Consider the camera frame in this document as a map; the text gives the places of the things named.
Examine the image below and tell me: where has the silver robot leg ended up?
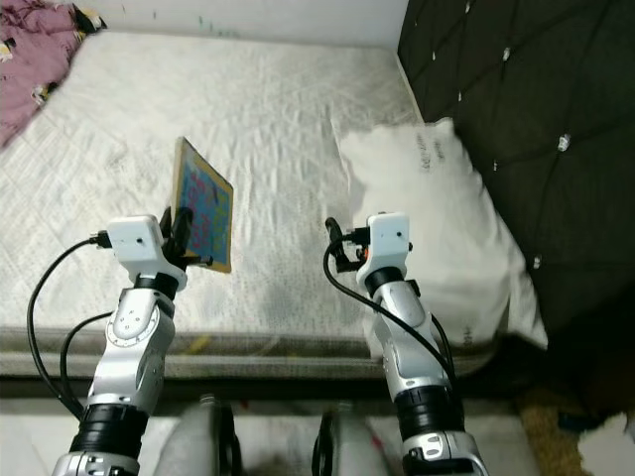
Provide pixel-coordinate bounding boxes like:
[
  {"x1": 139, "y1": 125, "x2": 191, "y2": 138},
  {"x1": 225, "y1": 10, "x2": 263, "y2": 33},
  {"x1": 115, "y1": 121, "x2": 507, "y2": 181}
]
[
  {"x1": 159, "y1": 397, "x2": 239, "y2": 476},
  {"x1": 313, "y1": 407, "x2": 408, "y2": 476}
]

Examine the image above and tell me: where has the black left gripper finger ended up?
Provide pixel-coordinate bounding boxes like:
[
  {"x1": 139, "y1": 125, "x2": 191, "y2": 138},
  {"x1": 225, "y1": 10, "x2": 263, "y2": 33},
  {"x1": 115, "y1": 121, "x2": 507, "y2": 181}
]
[{"x1": 171, "y1": 206, "x2": 197, "y2": 261}]

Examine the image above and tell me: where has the purple printed blanket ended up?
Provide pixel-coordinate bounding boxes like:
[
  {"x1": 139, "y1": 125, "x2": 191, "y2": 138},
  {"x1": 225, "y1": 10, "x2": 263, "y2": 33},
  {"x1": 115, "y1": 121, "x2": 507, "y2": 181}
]
[{"x1": 0, "y1": 0, "x2": 105, "y2": 150}]

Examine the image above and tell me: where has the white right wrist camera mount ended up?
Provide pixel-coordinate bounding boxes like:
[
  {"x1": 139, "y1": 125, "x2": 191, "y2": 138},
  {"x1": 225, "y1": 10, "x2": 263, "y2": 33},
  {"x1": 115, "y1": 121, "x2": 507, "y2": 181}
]
[{"x1": 365, "y1": 211, "x2": 415, "y2": 284}]

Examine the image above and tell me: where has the short black left arm cable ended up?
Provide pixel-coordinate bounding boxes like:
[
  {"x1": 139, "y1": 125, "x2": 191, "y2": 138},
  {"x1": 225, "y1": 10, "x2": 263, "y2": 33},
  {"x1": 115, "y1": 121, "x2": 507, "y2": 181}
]
[{"x1": 60, "y1": 311, "x2": 118, "y2": 417}]

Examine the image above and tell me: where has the yellow bordered blue book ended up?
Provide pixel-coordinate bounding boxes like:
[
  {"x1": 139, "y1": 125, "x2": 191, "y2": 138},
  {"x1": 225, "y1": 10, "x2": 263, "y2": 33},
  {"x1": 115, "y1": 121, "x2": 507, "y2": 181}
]
[{"x1": 171, "y1": 137, "x2": 234, "y2": 274}]

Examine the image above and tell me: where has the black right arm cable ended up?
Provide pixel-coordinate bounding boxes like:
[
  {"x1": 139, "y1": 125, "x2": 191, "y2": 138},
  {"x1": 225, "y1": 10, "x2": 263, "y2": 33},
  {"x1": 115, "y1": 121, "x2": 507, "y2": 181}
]
[{"x1": 322, "y1": 253, "x2": 457, "y2": 383}]

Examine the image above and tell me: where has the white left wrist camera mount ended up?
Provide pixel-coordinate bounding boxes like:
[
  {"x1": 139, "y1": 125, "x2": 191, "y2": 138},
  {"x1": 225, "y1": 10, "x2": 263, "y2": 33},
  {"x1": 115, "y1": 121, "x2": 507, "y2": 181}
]
[{"x1": 106, "y1": 215, "x2": 185, "y2": 294}]

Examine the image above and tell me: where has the white torn paper sheet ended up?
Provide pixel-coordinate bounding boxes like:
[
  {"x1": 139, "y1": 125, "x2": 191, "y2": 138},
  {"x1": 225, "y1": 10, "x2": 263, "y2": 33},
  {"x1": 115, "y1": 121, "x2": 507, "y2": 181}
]
[{"x1": 580, "y1": 412, "x2": 635, "y2": 476}]

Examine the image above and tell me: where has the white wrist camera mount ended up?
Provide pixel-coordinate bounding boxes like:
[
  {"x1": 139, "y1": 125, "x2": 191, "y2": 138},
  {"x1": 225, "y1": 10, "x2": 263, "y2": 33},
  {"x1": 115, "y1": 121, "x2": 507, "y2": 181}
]
[
  {"x1": 106, "y1": 215, "x2": 185, "y2": 294},
  {"x1": 365, "y1": 211, "x2": 415, "y2": 284}
]

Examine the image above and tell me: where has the white pillow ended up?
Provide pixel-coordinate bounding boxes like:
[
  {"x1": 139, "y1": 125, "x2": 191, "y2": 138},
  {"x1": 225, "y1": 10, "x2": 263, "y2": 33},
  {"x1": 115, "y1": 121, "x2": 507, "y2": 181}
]
[{"x1": 332, "y1": 117, "x2": 549, "y2": 358}]

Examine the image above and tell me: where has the dark brown tufted headboard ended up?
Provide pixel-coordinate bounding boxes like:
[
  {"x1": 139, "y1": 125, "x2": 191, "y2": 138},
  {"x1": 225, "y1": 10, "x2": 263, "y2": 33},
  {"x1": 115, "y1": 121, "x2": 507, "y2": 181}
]
[{"x1": 397, "y1": 0, "x2": 635, "y2": 398}]

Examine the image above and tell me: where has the white quilted mattress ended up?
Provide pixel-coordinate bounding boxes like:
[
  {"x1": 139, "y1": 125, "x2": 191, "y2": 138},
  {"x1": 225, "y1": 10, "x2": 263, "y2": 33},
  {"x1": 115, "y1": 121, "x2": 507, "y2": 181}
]
[{"x1": 0, "y1": 30, "x2": 522, "y2": 378}]

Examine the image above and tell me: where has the silver right robot leg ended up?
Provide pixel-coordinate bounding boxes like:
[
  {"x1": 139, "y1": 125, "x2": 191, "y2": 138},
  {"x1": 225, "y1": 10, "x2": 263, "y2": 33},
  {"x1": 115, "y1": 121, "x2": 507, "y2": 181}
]
[{"x1": 313, "y1": 407, "x2": 408, "y2": 476}]

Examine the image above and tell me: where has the brown shaggy rug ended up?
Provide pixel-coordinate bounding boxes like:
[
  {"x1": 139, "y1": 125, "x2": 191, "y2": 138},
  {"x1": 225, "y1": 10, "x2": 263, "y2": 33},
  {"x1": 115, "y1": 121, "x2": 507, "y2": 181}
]
[{"x1": 516, "y1": 392, "x2": 596, "y2": 476}]

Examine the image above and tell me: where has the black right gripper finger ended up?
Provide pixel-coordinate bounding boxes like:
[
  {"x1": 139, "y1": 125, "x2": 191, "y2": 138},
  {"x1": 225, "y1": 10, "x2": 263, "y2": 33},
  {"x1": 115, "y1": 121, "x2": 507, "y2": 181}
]
[{"x1": 323, "y1": 217, "x2": 346, "y2": 274}]

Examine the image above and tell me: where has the long black left arm cable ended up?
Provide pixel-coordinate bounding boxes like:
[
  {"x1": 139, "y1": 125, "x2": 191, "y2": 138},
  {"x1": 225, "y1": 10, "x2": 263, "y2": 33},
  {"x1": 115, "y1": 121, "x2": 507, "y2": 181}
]
[{"x1": 25, "y1": 232, "x2": 110, "y2": 422}]

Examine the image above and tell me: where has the silver left robot leg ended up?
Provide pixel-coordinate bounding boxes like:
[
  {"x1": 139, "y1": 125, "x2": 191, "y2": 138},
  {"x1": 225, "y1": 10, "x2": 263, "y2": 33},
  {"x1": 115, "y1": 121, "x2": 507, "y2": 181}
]
[{"x1": 159, "y1": 397, "x2": 239, "y2": 476}]

